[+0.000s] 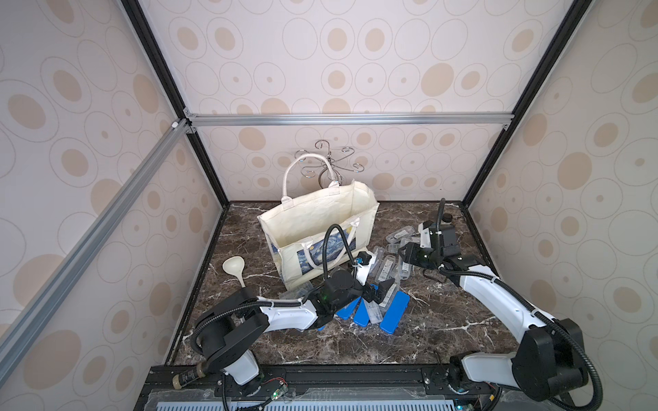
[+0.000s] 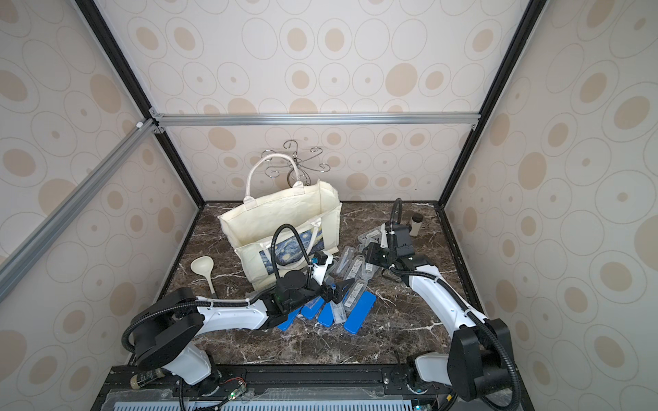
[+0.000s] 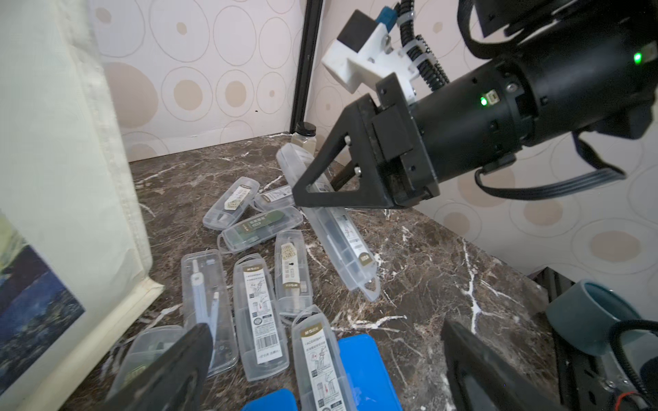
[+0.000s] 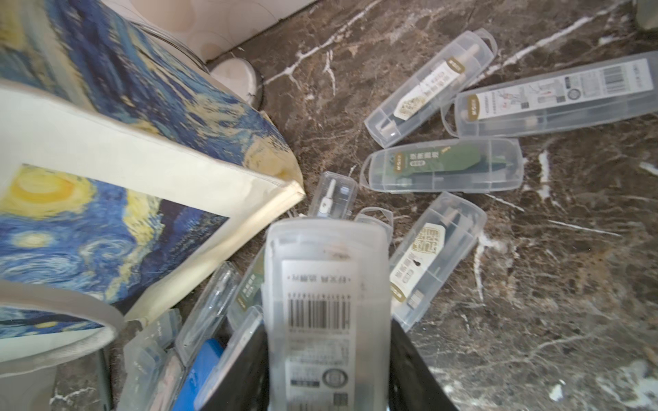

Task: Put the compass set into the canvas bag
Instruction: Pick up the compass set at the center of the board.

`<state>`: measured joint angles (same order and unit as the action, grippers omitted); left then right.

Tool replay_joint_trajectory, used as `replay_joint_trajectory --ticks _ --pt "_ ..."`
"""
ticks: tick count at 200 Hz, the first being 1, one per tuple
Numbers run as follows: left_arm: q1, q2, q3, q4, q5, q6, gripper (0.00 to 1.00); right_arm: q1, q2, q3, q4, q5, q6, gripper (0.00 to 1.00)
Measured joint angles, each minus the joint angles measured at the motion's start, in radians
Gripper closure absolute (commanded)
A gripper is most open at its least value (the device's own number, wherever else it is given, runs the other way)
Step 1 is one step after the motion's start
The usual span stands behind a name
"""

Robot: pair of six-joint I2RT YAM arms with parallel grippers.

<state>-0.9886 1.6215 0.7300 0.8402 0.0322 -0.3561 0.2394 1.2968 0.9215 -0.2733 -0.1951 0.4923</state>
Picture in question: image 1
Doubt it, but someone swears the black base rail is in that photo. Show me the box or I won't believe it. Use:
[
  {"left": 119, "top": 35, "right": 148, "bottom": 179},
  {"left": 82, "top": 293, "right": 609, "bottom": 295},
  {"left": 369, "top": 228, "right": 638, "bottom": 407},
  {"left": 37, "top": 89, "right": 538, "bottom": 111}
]
[{"left": 135, "top": 365, "right": 502, "bottom": 410}]

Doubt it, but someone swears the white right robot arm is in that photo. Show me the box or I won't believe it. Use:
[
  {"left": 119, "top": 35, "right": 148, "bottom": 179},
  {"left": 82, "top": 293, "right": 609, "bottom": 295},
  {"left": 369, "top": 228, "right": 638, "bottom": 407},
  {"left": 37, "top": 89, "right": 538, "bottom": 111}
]
[{"left": 398, "top": 222, "right": 603, "bottom": 410}]

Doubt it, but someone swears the horizontal aluminium rail back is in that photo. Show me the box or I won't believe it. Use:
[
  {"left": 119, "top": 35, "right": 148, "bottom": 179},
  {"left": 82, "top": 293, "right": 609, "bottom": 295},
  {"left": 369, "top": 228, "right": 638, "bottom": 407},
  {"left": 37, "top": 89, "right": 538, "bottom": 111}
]
[{"left": 190, "top": 111, "right": 514, "bottom": 127}]

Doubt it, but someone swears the diagonal aluminium rail left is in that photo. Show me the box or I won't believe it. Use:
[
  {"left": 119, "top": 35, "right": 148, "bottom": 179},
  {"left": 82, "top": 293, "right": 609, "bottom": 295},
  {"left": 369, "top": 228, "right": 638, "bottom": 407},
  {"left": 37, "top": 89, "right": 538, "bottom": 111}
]
[{"left": 1, "top": 118, "right": 191, "bottom": 385}]

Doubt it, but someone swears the black corner frame post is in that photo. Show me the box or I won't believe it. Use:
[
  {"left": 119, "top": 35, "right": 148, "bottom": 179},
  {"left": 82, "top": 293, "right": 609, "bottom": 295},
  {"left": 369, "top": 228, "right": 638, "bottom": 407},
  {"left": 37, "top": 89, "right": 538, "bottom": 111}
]
[
  {"left": 120, "top": 0, "right": 231, "bottom": 209},
  {"left": 461, "top": 0, "right": 595, "bottom": 210}
]

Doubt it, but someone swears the black corner frame post left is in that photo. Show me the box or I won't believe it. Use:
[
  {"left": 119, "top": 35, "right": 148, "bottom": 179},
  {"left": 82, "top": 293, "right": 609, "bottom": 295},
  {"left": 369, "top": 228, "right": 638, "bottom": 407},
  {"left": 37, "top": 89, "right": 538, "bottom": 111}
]
[{"left": 120, "top": 0, "right": 231, "bottom": 209}]

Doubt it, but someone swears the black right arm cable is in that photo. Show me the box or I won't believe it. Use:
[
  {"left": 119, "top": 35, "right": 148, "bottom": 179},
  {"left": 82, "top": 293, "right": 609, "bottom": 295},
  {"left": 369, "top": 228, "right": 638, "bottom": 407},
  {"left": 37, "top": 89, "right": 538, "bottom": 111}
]
[{"left": 436, "top": 269, "right": 603, "bottom": 411}]

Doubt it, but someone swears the clear compass case back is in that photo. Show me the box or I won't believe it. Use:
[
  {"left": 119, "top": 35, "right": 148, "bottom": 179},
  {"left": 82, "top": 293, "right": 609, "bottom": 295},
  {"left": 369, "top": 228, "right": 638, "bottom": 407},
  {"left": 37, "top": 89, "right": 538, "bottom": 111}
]
[{"left": 386, "top": 225, "right": 416, "bottom": 244}]

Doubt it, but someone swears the clear compass case white label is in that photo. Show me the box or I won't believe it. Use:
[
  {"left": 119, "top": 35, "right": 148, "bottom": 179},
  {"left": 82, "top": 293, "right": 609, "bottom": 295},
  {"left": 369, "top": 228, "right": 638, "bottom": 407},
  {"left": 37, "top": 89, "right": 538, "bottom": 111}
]
[{"left": 375, "top": 255, "right": 398, "bottom": 284}]

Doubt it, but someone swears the black corner frame post right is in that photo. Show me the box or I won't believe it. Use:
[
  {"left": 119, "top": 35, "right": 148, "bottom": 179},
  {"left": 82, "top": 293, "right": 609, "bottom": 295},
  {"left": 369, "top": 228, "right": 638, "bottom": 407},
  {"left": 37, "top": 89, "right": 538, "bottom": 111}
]
[{"left": 461, "top": 0, "right": 595, "bottom": 210}]

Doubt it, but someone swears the starry night canvas bag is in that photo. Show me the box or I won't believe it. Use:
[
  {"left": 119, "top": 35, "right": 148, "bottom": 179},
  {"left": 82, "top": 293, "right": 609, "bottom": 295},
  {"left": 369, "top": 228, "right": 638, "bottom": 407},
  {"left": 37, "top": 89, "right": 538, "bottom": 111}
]
[{"left": 258, "top": 181, "right": 380, "bottom": 290}]

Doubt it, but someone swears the silver metal hook stand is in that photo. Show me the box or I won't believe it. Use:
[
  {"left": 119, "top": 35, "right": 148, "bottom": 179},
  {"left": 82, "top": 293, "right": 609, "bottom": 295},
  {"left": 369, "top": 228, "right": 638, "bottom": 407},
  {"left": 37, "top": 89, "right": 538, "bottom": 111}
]
[{"left": 294, "top": 139, "right": 365, "bottom": 188}]

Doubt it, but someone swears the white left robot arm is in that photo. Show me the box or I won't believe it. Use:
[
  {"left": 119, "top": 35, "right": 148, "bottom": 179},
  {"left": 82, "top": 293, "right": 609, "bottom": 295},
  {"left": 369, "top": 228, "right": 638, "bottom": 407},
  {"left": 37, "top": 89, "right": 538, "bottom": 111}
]
[{"left": 174, "top": 269, "right": 378, "bottom": 388}]

